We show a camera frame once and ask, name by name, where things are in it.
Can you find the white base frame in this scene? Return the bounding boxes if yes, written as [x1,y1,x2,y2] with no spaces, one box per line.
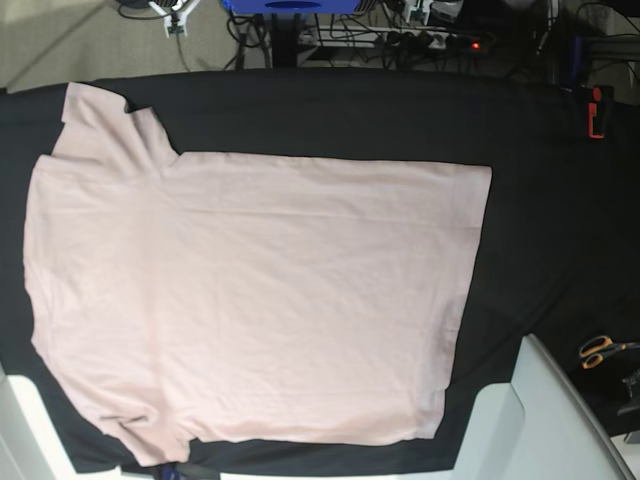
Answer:
[451,334,634,480]
[1,373,122,479]

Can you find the black metal bracket right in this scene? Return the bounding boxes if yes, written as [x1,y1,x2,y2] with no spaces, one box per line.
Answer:
[617,370,640,416]

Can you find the black table stand post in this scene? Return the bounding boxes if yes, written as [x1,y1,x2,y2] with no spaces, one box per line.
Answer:
[268,14,303,69]

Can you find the blue plastic bin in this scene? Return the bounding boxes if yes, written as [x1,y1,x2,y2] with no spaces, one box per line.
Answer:
[222,0,360,15]

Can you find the orange handled scissors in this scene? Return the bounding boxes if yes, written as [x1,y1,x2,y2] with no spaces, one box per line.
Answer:
[578,335,639,370]

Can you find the black table cloth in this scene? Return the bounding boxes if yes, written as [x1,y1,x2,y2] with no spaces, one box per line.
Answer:
[0,69,640,477]

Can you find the pink T-shirt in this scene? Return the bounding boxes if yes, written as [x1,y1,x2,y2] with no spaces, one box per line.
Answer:
[23,83,492,466]

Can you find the red black clamp right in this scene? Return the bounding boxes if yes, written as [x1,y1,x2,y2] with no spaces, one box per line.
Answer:
[588,85,614,140]

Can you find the white power strip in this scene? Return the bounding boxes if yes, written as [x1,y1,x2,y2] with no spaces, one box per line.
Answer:
[298,24,494,52]

